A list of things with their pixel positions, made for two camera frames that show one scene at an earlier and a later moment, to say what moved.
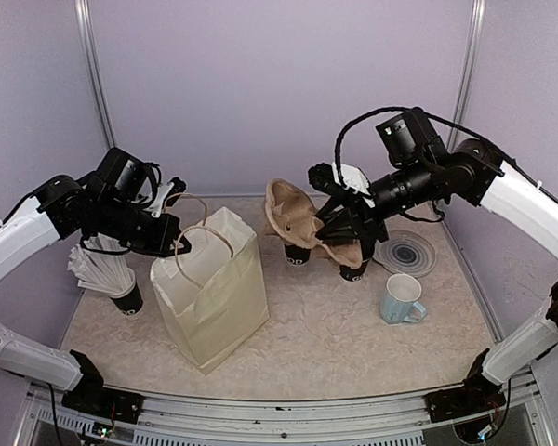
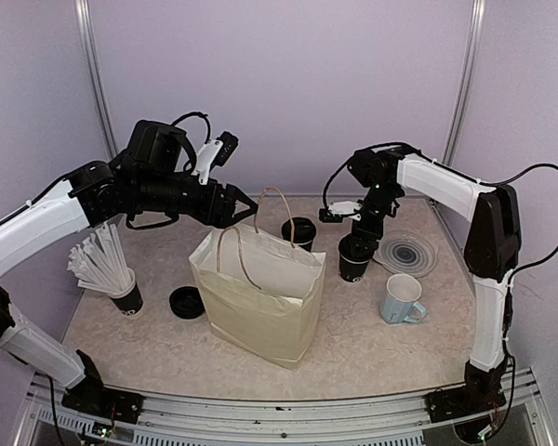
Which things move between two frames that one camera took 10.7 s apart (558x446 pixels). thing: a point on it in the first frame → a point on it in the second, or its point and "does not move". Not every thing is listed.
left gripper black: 168,227 → 222,217
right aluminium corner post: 477,19 does not move
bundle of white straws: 102,264 does not move
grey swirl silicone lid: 405,252 does not move
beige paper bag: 213,293 → 260,293
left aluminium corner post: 91,62 does not move
